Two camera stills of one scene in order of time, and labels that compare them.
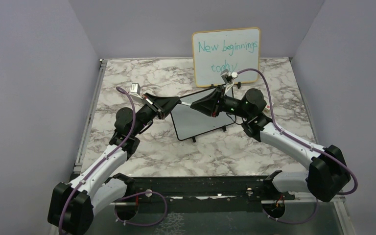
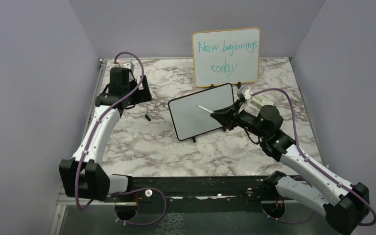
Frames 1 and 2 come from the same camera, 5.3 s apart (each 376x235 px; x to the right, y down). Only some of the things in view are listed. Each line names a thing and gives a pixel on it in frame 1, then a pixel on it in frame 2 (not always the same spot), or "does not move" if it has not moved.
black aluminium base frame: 202,193 does not move
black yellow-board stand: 238,83 does not move
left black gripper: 162,105 → 143,95
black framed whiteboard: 189,122 does not move
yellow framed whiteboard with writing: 234,50 does not move
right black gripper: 209,105 → 228,116
